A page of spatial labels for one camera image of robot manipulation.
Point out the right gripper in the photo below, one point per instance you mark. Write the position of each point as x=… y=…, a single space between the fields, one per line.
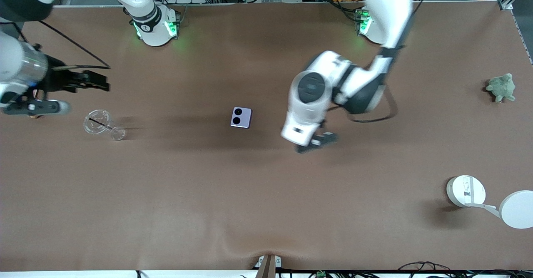
x=57 y=80

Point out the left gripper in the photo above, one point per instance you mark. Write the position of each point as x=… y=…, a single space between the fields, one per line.
x=322 y=123

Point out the lilac flip phone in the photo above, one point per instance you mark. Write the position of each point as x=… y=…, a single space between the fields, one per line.
x=241 y=117

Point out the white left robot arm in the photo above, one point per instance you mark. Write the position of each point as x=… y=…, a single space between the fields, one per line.
x=387 y=3

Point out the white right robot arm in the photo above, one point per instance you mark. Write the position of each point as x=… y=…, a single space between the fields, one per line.
x=152 y=28

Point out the clear wine glass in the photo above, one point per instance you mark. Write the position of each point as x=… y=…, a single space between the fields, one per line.
x=98 y=122

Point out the black stick in glass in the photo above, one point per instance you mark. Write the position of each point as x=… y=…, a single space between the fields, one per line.
x=100 y=123

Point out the white desk lamp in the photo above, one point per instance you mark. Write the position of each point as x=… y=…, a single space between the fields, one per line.
x=466 y=191

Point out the green plush turtle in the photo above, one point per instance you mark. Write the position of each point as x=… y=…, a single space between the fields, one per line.
x=501 y=87

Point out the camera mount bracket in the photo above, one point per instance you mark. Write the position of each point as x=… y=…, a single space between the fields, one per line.
x=267 y=266

